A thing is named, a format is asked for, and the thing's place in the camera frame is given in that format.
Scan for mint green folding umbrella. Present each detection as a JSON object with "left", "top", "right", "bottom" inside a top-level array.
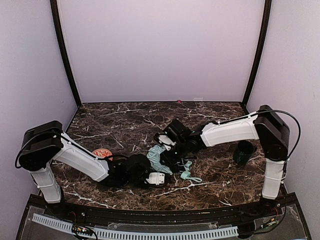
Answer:
[{"left": 146, "top": 145, "right": 203, "bottom": 183}]

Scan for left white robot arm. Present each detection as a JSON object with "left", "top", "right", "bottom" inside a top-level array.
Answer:
[{"left": 14, "top": 120, "right": 168, "bottom": 204}]

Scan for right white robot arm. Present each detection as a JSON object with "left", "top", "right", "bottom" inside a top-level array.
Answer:
[{"left": 154, "top": 105, "right": 294, "bottom": 200}]

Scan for orange patterned ceramic bowl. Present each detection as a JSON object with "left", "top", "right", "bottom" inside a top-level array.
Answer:
[{"left": 92, "top": 148, "right": 113, "bottom": 158}]

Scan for dark green ceramic cup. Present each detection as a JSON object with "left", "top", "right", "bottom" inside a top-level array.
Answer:
[{"left": 232, "top": 140, "right": 257, "bottom": 166}]

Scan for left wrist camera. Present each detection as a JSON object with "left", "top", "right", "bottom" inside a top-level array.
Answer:
[{"left": 145, "top": 172, "right": 166, "bottom": 186}]

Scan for black front table rail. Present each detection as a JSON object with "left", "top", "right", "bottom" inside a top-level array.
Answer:
[{"left": 29, "top": 193, "right": 296, "bottom": 227}]

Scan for white slotted cable duct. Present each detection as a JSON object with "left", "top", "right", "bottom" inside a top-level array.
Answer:
[{"left": 31, "top": 213, "right": 239, "bottom": 240}]

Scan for right black frame post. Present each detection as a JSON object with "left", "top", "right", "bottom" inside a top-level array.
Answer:
[{"left": 240, "top": 0, "right": 272, "bottom": 110}]

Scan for black frame post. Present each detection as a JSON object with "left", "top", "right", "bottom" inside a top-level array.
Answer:
[
  {"left": 240, "top": 0, "right": 272, "bottom": 110},
  {"left": 49, "top": 0, "right": 82, "bottom": 108}
]

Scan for left black frame post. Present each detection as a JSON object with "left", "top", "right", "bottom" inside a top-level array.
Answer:
[{"left": 49, "top": 0, "right": 82, "bottom": 108}]

